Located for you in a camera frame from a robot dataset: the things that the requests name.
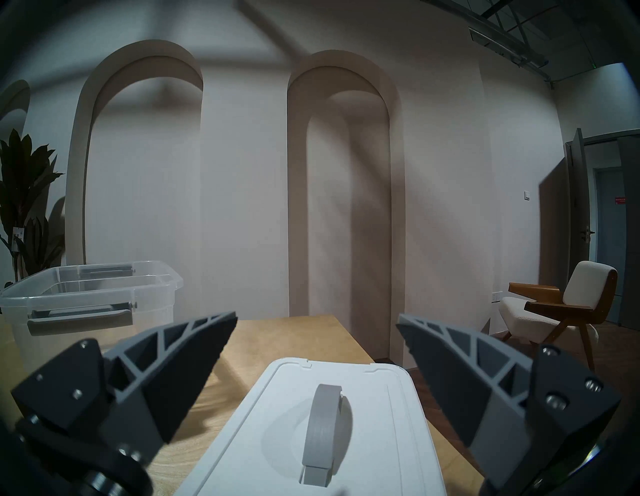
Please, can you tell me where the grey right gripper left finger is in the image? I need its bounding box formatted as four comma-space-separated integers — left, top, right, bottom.
11, 311, 239, 468

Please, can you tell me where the tall dark green plant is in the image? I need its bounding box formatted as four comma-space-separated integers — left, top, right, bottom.
0, 129, 66, 288

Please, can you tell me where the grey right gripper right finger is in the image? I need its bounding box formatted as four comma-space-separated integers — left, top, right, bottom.
396, 313, 622, 493

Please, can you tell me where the white wooden armchair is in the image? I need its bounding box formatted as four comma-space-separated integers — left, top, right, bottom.
492, 261, 619, 372

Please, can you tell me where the clear plastic storage container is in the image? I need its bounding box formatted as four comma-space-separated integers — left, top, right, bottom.
0, 260, 184, 373

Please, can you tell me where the ceiling light rail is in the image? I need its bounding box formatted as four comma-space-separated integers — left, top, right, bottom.
469, 25, 551, 72

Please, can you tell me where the dark grey door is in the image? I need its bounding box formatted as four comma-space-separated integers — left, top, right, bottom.
564, 128, 598, 301

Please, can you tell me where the light wooden table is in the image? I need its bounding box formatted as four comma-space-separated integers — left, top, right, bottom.
0, 315, 486, 496

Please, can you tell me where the white lid with grey handle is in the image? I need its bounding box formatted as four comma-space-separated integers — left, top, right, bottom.
172, 357, 447, 496

